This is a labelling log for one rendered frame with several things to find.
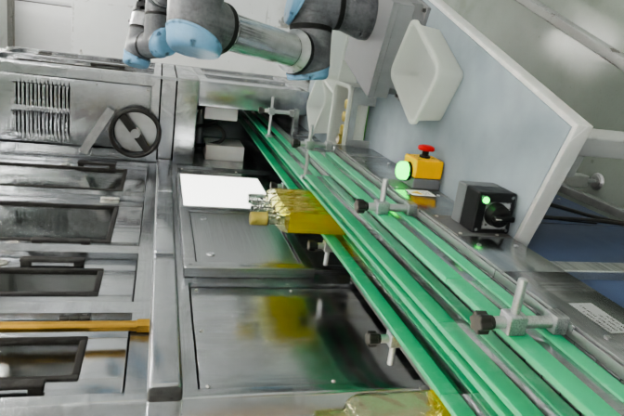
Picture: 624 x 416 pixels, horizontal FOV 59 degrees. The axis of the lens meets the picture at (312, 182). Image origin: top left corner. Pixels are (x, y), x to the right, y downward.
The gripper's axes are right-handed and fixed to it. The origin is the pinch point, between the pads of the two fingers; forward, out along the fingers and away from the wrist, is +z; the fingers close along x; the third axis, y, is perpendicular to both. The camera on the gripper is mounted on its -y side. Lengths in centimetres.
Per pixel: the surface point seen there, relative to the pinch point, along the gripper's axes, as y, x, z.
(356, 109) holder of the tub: -5, -66, -33
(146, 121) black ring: -78, 9, -42
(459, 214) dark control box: 61, -78, -63
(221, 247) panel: 8, -34, -81
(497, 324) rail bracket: 98, -71, -77
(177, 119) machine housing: -80, -3, -38
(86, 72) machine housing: -69, 34, -28
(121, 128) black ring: -77, 19, -47
